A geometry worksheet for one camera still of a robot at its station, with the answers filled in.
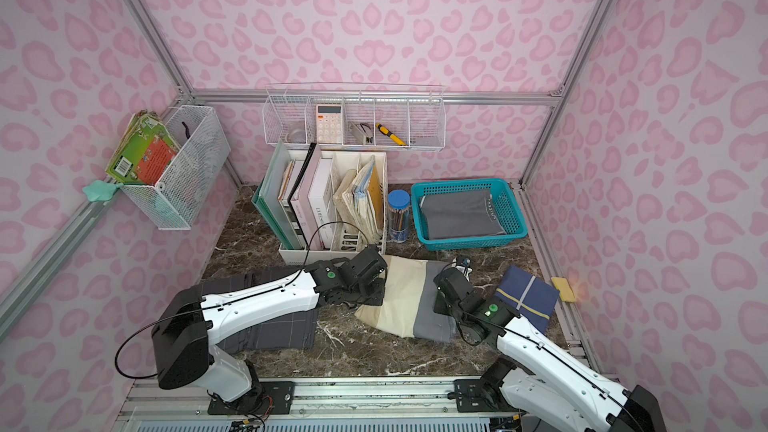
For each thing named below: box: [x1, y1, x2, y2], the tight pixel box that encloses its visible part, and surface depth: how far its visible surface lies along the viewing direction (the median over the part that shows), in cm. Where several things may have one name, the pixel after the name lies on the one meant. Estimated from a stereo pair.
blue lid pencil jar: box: [388, 189, 411, 244], surface depth 96 cm
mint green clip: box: [82, 180, 124, 202], surface depth 64 cm
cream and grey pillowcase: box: [354, 255, 458, 343], surface depth 81 cm
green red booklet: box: [105, 110, 181, 185], surface depth 73 cm
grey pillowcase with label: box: [419, 189, 506, 240], surface depth 109 cm
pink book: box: [290, 144, 324, 251], surface depth 83 cm
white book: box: [307, 158, 333, 249], surface depth 88 cm
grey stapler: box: [348, 121, 374, 145], surface depth 100 cm
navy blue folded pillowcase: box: [494, 265, 559, 335], surface depth 92 cm
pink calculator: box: [316, 104, 343, 144], surface depth 97 cm
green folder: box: [252, 139, 304, 250], surface depth 83 cm
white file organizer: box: [279, 149, 388, 265], surface depth 90 cm
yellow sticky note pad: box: [551, 277, 576, 302], surface depth 97 cm
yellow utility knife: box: [376, 123, 407, 146], surface depth 100 cm
